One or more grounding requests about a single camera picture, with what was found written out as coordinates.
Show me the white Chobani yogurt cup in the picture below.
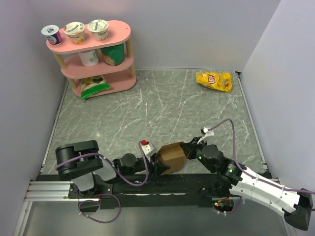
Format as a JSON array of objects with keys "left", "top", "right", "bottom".
[{"left": 88, "top": 19, "right": 109, "bottom": 41}]

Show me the green white snack bag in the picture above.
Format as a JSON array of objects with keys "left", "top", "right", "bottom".
[{"left": 79, "top": 75, "right": 111, "bottom": 99}]

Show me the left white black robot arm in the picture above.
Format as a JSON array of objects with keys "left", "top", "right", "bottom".
[{"left": 55, "top": 140, "right": 170, "bottom": 198}]

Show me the green can on middle shelf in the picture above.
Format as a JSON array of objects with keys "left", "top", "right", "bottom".
[{"left": 100, "top": 43, "right": 125, "bottom": 66}]

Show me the electronics board with LEDs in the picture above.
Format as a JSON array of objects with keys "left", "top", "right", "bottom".
[{"left": 213, "top": 200, "right": 234, "bottom": 212}]

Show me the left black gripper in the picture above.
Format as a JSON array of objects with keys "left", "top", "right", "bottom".
[{"left": 124, "top": 152, "right": 170, "bottom": 177}]

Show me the pink three-tier shelf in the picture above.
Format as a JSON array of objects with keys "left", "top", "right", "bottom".
[{"left": 46, "top": 20, "right": 137, "bottom": 97}]

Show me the yellow Lays chips bag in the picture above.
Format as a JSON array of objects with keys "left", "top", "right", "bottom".
[{"left": 195, "top": 71, "right": 233, "bottom": 92}]

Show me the brown cardboard box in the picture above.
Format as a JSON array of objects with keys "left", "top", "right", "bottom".
[{"left": 157, "top": 142, "right": 186, "bottom": 175}]

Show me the peach Chobani yogurt cup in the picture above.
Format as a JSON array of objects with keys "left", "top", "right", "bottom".
[{"left": 63, "top": 22, "right": 85, "bottom": 44}]

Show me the white cup on middle shelf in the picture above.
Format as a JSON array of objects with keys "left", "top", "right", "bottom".
[{"left": 78, "top": 49, "right": 99, "bottom": 67}]

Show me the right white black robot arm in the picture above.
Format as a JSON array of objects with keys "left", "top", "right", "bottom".
[{"left": 180, "top": 141, "right": 313, "bottom": 231}]

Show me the blue white yogurt cup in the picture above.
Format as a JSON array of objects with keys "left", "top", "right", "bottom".
[{"left": 41, "top": 25, "right": 62, "bottom": 45}]

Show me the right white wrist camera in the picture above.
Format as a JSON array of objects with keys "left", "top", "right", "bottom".
[{"left": 197, "top": 126, "right": 215, "bottom": 144}]

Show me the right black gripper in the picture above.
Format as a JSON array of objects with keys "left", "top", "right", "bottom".
[{"left": 180, "top": 137, "right": 215, "bottom": 173}]

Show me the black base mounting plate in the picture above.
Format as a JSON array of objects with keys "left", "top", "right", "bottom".
[{"left": 36, "top": 173, "right": 244, "bottom": 209}]

